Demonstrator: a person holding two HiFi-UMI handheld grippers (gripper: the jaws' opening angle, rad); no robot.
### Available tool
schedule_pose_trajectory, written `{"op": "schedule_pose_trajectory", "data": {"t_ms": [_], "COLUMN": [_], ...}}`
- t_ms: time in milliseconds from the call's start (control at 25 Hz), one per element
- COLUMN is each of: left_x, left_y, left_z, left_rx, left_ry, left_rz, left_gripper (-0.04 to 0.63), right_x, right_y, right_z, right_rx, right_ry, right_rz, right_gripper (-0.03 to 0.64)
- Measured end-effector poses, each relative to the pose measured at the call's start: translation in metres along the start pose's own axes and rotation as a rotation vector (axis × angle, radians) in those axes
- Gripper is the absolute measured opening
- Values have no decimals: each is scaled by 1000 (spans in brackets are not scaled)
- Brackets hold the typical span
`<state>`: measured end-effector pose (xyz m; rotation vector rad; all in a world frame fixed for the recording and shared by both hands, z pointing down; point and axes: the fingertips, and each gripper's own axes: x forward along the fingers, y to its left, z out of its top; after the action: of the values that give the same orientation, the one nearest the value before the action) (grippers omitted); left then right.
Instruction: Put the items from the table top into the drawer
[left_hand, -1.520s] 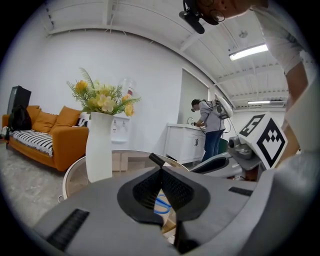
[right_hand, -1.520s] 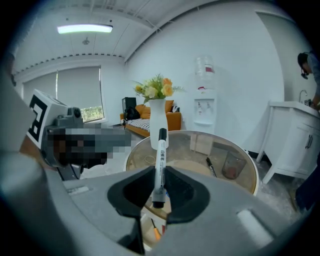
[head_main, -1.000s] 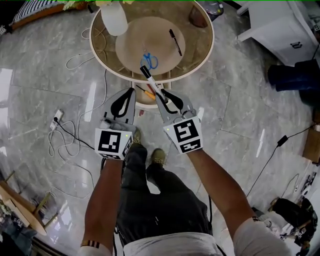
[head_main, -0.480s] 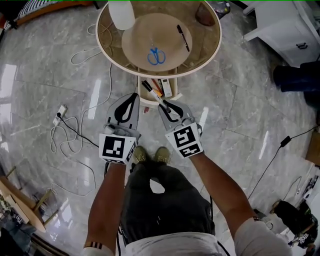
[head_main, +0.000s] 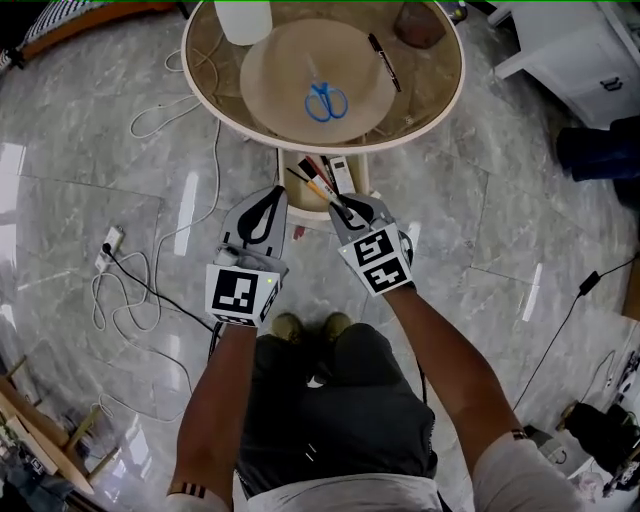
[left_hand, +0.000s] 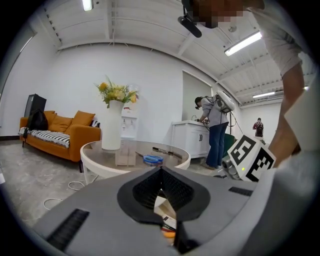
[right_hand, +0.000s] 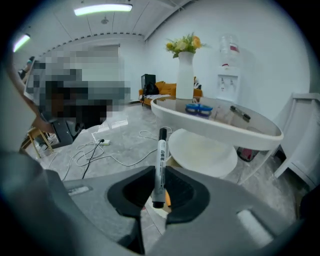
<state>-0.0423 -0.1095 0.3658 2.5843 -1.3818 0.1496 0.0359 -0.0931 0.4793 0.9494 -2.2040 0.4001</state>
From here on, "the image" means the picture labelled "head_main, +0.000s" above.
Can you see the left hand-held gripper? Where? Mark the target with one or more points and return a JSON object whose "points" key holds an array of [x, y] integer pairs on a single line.
{"points": [[235, 295]]}

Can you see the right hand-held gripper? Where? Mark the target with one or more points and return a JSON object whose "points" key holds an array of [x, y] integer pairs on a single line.
{"points": [[382, 265]]}

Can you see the white remote control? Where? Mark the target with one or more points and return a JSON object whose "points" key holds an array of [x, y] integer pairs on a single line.
{"points": [[342, 174]]}

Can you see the paint brush orange ferrule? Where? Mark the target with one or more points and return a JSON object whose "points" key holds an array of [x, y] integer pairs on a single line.
{"points": [[316, 186]]}

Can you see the red and white pen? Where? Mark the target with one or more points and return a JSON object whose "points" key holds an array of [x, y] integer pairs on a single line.
{"points": [[320, 175]]}

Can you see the thin black stick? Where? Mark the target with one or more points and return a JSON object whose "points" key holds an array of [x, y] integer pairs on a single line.
{"points": [[298, 176]]}

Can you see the black marker pen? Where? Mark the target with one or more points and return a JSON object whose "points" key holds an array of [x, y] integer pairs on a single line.
{"points": [[385, 62]]}

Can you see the brown leather pouch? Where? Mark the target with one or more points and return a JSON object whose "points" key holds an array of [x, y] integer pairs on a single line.
{"points": [[419, 27]]}

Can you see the person's right forearm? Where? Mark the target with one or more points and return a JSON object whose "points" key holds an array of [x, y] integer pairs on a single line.
{"points": [[450, 370]]}

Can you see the person's left forearm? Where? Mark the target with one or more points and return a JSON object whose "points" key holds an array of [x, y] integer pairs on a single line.
{"points": [[215, 410]]}

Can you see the small red floor object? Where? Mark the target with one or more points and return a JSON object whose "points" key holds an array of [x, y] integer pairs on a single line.
{"points": [[299, 232]]}

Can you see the person's left olive shoe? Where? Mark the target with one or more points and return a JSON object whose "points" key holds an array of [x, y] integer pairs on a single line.
{"points": [[287, 327]]}

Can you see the person's olive shoe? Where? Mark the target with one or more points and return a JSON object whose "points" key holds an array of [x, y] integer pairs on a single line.
{"points": [[336, 324], [287, 327]]}

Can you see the person's right olive shoe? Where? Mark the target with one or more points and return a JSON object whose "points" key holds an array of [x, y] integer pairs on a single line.
{"points": [[336, 324]]}

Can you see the white power strip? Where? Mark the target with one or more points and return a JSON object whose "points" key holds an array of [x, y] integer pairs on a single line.
{"points": [[110, 249]]}

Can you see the person's dark grey trousers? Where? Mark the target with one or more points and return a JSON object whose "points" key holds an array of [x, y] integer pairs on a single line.
{"points": [[345, 400]]}

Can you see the white plastic container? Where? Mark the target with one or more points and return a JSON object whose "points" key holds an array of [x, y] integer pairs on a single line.
{"points": [[243, 22]]}

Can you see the dark blue fabric object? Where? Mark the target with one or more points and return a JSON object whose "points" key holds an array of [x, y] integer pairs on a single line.
{"points": [[600, 150]]}

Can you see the white cabinet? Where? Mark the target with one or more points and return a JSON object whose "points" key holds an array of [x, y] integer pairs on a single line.
{"points": [[565, 55]]}

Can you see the wooden furniture with checkered fabric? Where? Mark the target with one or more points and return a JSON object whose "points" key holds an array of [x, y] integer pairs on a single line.
{"points": [[75, 22]]}

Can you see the person's white shirt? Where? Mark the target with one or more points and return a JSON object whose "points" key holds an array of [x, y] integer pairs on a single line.
{"points": [[350, 495]]}

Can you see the cardboard box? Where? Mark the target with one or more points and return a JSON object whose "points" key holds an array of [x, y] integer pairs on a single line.
{"points": [[632, 292]]}

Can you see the wooden stool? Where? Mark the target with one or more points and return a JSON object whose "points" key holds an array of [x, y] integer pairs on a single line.
{"points": [[35, 420]]}

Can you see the black bag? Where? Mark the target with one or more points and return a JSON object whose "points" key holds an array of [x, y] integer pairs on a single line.
{"points": [[597, 435]]}

